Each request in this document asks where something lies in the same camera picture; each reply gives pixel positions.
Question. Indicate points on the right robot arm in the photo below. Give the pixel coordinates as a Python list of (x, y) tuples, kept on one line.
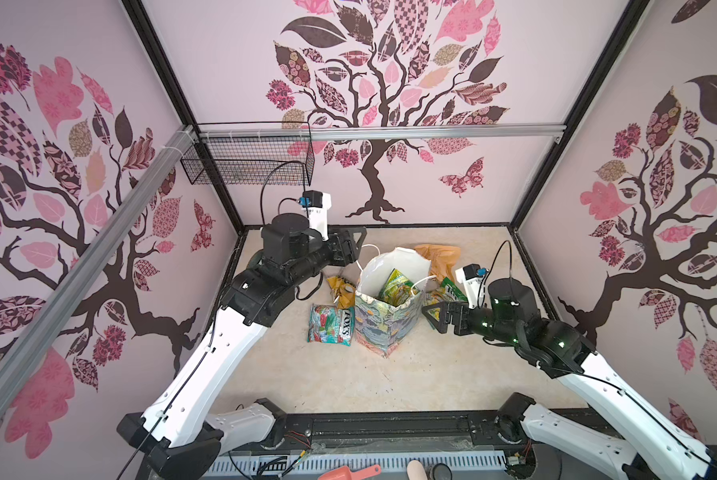
[(645, 444)]

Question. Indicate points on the pink plastic scoop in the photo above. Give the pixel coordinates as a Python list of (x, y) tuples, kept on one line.
[(345, 473)]

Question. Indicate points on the colourful paper gift bag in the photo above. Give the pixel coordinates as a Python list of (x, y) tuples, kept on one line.
[(381, 327)]

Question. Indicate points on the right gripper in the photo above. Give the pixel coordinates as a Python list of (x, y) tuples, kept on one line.
[(458, 309)]

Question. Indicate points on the Fox's candy bag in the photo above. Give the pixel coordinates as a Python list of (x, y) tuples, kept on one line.
[(331, 325)]

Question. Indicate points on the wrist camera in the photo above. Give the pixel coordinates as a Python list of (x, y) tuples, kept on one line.
[(472, 278), (316, 205)]

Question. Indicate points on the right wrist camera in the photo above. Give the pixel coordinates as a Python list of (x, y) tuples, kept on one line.
[(472, 278)]

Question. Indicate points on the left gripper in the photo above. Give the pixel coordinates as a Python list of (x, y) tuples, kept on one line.
[(341, 242)]

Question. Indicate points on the black wire basket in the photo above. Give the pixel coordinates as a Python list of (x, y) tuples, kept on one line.
[(251, 153)]

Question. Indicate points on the yellow snack packet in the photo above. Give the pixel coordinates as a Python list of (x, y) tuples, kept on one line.
[(342, 291)]

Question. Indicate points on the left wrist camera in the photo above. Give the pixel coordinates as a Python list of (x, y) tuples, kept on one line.
[(316, 205)]

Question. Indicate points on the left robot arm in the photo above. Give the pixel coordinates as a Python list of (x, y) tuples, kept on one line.
[(178, 434)]

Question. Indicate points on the green yellow snack bag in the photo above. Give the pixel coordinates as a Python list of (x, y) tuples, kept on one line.
[(446, 291)]

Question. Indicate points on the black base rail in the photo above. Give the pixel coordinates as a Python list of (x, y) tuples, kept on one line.
[(476, 428)]

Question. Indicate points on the aluminium rail back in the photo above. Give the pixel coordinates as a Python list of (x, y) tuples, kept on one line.
[(394, 132)]

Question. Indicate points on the aluminium rail left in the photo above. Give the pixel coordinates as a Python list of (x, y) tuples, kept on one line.
[(21, 360)]

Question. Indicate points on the aluminium rail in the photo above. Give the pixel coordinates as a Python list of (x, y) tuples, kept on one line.
[(21, 360), (394, 132)]

